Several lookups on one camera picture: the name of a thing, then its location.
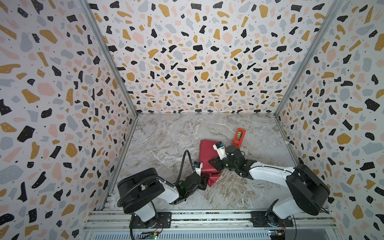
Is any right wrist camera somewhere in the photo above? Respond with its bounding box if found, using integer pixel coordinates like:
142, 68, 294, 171
213, 142, 227, 160

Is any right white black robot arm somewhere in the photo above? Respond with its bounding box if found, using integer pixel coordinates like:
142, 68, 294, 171
209, 142, 330, 225

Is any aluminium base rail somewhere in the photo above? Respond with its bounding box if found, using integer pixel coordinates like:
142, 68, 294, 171
82, 210, 342, 240

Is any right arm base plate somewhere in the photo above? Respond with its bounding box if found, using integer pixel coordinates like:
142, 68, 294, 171
251, 199, 294, 228

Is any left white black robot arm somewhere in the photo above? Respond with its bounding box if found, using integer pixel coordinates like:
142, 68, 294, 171
117, 168, 209, 224

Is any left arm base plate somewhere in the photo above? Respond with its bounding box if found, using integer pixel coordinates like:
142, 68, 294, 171
130, 212, 172, 229

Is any black corrugated cable conduit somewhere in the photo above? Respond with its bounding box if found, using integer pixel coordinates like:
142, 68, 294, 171
116, 149, 196, 208

